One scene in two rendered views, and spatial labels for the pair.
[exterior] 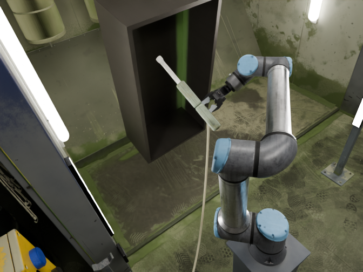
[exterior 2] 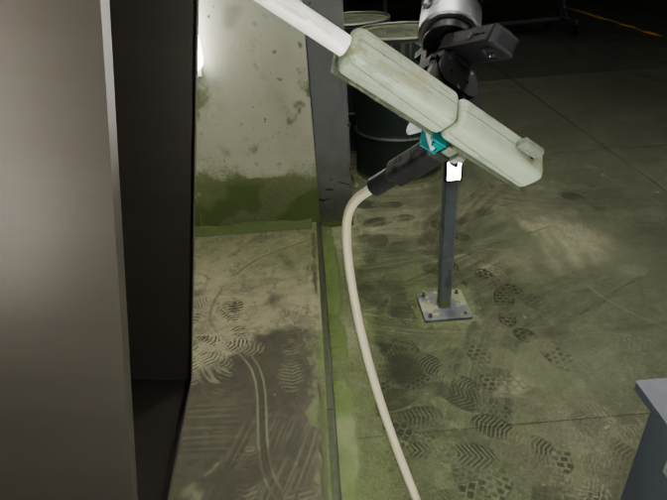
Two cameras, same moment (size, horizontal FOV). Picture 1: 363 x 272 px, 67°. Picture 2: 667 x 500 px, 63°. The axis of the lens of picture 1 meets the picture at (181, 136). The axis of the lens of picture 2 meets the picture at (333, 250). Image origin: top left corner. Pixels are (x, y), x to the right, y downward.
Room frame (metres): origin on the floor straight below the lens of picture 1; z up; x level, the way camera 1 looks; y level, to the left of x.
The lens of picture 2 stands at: (0.97, 0.53, 1.45)
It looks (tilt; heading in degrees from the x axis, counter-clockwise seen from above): 31 degrees down; 298
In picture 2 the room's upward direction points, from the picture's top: 4 degrees counter-clockwise
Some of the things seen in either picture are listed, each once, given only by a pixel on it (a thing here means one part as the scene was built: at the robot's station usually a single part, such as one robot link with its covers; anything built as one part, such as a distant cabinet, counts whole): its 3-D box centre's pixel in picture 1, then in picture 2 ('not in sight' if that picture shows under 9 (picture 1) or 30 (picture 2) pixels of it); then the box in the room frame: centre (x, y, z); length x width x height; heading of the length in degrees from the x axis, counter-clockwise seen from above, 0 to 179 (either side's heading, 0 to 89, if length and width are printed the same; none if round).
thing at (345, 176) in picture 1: (337, 173); (443, 305); (1.43, -1.34, 0.01); 0.20 x 0.20 x 0.01; 29
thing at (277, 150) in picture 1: (276, 106); not in sight; (0.80, -0.38, 1.43); 0.68 x 0.12 x 0.12; 160
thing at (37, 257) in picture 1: (37, 258); not in sight; (0.32, 0.39, 1.48); 0.05 x 0.02 x 0.05; 29
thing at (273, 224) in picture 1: (269, 230); not in sight; (0.61, -0.35, 0.83); 0.17 x 0.15 x 0.18; 70
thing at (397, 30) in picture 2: not in sight; (398, 32); (2.13, -2.72, 0.86); 0.54 x 0.54 x 0.01
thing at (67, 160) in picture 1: (92, 202); not in sight; (0.84, 0.50, 0.96); 0.06 x 0.02 x 0.63; 29
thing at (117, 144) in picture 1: (183, 110); not in sight; (2.58, -0.08, 0.11); 2.70 x 0.02 x 0.13; 119
